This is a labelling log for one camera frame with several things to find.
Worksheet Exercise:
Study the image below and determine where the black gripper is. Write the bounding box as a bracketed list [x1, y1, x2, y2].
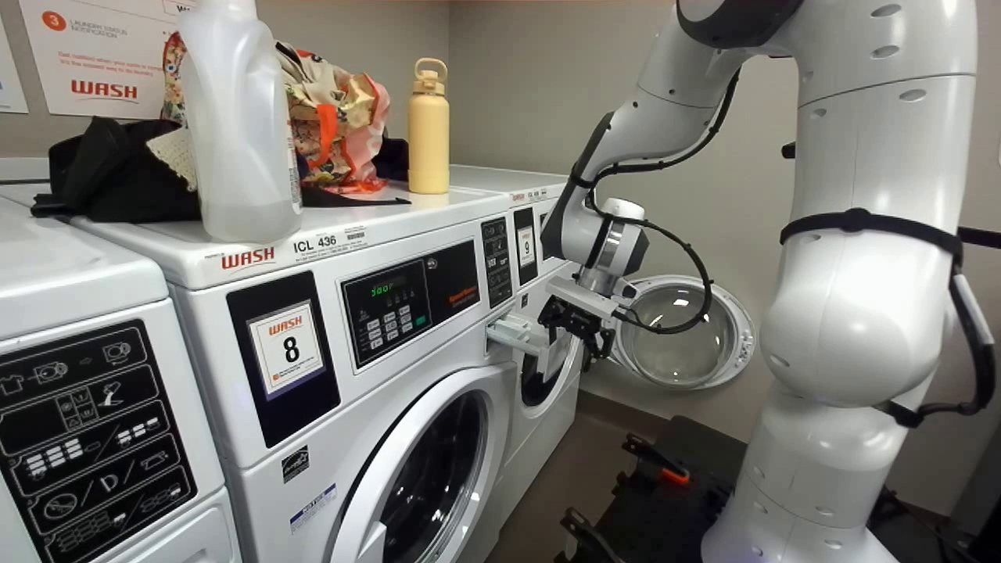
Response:
[537, 294, 615, 381]

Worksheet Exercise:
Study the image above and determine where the white detergent tray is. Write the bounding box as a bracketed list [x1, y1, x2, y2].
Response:
[489, 313, 552, 353]

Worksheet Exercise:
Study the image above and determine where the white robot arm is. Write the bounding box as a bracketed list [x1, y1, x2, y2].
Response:
[544, 0, 994, 563]

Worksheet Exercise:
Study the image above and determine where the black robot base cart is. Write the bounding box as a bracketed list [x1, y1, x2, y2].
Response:
[555, 416, 745, 563]

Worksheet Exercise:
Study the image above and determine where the far white washing machine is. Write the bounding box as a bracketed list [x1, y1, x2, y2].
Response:
[448, 162, 590, 526]

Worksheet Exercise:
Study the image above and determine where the white washing machine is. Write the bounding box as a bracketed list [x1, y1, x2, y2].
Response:
[448, 162, 590, 526]
[82, 189, 509, 563]
[0, 198, 240, 563]

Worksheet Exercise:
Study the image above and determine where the open round washer door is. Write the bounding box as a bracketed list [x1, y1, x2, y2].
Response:
[614, 275, 753, 391]

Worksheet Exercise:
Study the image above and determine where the middle white washing machine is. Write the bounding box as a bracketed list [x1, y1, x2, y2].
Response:
[82, 189, 509, 563]

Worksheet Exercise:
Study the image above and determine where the translucent detergent bottle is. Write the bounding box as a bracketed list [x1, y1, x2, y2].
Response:
[177, 0, 299, 245]

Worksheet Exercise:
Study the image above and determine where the near white washing machine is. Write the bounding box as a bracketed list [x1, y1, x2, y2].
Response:
[0, 198, 240, 563]

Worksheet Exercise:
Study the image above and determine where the yellow water bottle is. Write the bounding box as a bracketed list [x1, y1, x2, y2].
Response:
[407, 56, 449, 195]

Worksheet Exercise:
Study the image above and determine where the colourful patterned bag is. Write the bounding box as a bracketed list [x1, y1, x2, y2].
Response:
[154, 32, 388, 207]

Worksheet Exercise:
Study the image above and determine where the black cloth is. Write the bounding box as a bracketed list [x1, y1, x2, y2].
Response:
[32, 120, 201, 223]

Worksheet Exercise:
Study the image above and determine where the wash wall poster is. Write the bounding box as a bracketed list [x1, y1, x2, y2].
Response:
[16, 0, 191, 120]

